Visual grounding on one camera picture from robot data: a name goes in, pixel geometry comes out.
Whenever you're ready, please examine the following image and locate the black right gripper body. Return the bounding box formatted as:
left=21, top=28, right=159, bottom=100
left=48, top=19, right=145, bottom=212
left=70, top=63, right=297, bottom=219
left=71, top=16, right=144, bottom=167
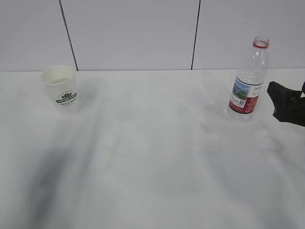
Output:
left=273, top=97, right=305, bottom=126

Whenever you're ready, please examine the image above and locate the white paper cup green logo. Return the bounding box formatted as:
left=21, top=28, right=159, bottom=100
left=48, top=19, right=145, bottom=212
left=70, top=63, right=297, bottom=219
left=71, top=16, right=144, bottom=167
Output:
left=41, top=65, right=79, bottom=115

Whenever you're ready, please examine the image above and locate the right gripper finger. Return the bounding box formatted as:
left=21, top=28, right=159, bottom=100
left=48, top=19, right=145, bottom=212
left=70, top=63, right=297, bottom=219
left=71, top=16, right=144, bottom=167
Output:
left=267, top=81, right=302, bottom=112

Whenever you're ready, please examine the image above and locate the clear plastic water bottle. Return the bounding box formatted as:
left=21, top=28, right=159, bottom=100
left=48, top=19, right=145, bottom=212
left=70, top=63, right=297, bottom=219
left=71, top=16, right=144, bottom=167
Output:
left=227, top=36, right=270, bottom=123

